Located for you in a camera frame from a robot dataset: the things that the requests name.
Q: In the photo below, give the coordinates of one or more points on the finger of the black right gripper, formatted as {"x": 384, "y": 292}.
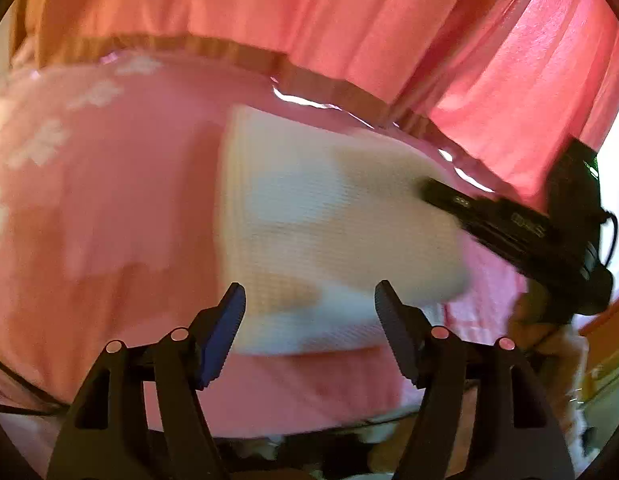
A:
{"x": 468, "y": 210}

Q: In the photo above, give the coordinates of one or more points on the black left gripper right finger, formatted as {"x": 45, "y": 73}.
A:
{"x": 514, "y": 434}

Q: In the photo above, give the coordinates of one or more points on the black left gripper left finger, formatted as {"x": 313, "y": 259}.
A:
{"x": 137, "y": 414}

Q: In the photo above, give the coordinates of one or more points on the white knit sweater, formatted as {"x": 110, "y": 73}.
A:
{"x": 311, "y": 220}

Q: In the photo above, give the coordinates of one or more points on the right hand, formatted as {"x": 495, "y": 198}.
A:
{"x": 528, "y": 325}

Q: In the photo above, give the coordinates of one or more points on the pink floral bed sheet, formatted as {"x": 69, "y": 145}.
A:
{"x": 110, "y": 229}

